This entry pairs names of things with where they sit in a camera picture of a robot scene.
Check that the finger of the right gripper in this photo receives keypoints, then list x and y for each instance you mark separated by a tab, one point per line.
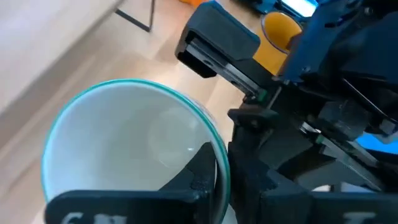
317	46

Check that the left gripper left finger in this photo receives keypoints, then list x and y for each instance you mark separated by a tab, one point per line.
124	205

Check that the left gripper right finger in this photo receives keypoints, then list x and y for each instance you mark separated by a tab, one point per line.
248	174

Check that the orange mug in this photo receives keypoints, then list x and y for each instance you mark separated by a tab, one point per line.
194	2

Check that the amber yellow mug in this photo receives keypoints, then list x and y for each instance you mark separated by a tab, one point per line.
270	53

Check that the blue patterned mug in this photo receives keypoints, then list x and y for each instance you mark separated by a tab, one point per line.
118	140

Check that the white box blue print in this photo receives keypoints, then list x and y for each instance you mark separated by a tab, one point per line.
300	6

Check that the wooden shelf black metal legs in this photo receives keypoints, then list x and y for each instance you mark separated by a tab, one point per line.
46	37

